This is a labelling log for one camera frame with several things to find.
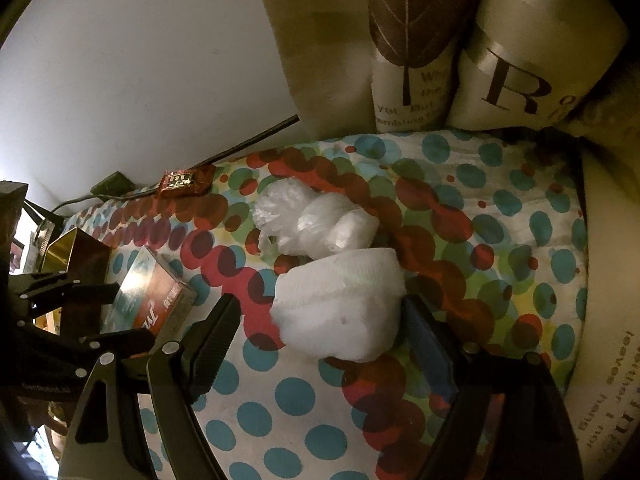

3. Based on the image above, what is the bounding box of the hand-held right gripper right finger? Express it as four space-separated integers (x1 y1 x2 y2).
402 295 586 480

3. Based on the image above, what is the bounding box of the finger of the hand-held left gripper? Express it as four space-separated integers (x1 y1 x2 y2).
70 327 157 378
10 270 122 322

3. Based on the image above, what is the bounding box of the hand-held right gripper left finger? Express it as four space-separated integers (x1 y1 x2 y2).
57 293 243 480

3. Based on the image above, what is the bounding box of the gold metal tray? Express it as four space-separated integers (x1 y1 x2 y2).
37 226 112 336

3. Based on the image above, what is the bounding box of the white cloth roll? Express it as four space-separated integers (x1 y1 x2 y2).
270 247 407 363

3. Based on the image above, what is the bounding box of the polka dot tablecloth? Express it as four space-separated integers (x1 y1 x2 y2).
60 130 591 480

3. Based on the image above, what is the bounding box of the black inline power brick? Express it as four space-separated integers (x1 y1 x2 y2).
90 171 132 196

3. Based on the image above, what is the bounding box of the crumpled white plastic bag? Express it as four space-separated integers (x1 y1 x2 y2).
252 182 381 256

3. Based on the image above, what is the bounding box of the red snack packet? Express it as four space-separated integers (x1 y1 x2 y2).
156 166 216 200

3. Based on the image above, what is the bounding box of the beige printed curtain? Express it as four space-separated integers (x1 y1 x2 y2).
250 0 640 480

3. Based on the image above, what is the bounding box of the black wall cable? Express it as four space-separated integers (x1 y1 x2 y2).
50 114 301 211

